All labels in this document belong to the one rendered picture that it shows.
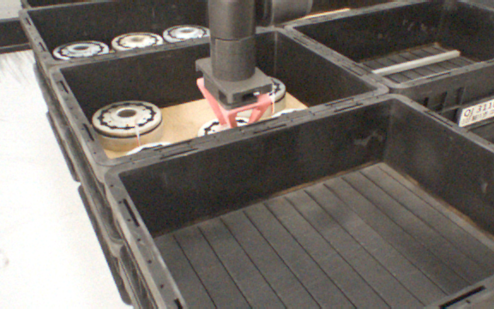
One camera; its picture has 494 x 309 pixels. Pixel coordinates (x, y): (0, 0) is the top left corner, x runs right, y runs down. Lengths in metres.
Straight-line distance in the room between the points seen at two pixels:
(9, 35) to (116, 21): 1.13
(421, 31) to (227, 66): 0.60
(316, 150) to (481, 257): 0.22
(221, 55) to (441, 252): 0.34
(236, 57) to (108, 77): 0.26
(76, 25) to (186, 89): 0.32
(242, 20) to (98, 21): 0.55
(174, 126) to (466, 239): 0.45
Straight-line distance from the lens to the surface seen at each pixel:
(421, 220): 0.65
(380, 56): 1.09
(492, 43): 1.10
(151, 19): 1.13
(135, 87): 0.83
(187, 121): 0.81
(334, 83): 0.79
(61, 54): 1.04
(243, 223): 0.61
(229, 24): 0.60
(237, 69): 0.62
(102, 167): 0.55
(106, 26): 1.11
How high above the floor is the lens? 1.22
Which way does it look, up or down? 33 degrees down
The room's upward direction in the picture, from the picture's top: straight up
